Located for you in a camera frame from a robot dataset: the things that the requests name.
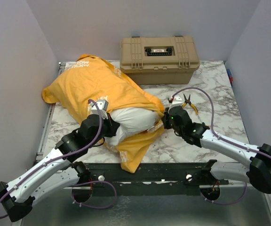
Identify blue red object at wall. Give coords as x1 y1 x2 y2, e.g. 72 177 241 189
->
226 69 233 87

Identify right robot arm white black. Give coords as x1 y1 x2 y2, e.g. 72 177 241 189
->
162 106 271 194

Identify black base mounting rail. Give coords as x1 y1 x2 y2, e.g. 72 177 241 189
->
71 160 217 197

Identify white pillow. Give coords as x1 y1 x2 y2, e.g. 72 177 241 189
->
105 107 159 146

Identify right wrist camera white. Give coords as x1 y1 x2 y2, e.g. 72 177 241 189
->
169 95 184 109

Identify orange Mickey Mouse pillowcase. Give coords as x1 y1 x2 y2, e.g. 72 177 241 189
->
42 55 165 173

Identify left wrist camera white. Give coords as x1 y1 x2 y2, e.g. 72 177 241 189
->
90 99 109 119

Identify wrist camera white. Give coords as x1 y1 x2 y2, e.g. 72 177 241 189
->
169 95 184 109
90 99 109 119

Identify tan plastic toolbox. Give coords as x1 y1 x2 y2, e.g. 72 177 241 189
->
120 36 200 85

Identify yellow black pliers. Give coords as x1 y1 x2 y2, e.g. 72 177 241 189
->
182 94 199 115

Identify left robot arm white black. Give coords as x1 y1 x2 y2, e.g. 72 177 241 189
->
0 114 120 222

